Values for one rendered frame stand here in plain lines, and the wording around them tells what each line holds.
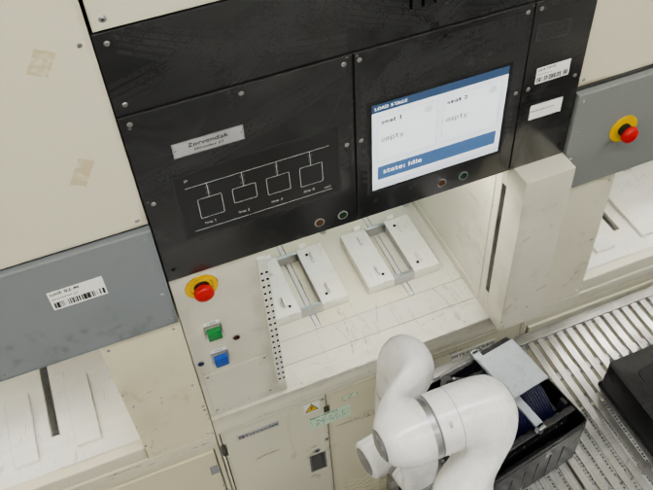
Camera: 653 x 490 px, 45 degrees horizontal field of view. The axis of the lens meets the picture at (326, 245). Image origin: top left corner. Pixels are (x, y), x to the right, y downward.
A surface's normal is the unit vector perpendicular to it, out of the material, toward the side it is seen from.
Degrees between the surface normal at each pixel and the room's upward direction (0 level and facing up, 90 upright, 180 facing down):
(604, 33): 90
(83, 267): 90
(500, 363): 0
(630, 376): 0
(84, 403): 0
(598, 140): 90
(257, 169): 90
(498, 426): 61
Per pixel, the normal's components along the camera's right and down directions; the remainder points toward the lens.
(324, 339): -0.05, -0.66
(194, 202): 0.37, 0.68
